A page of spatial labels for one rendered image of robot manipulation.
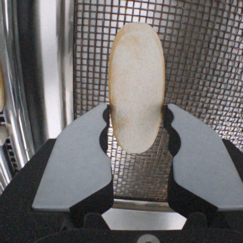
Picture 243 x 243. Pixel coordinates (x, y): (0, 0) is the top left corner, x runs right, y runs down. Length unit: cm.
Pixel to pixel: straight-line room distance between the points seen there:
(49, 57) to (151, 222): 30
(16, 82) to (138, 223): 29
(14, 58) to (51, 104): 9
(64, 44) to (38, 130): 17
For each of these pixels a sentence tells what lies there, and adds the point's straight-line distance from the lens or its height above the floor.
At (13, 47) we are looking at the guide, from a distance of 22.
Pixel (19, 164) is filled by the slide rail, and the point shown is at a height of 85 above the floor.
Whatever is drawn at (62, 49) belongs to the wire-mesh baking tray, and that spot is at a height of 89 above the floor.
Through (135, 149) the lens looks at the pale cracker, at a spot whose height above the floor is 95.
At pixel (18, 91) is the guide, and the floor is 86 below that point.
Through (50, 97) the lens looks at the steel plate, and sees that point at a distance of 28.
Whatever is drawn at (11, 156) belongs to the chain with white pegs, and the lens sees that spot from 33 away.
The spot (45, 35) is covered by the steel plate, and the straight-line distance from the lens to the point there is 26.
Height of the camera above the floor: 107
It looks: 57 degrees down
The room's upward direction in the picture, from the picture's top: 166 degrees clockwise
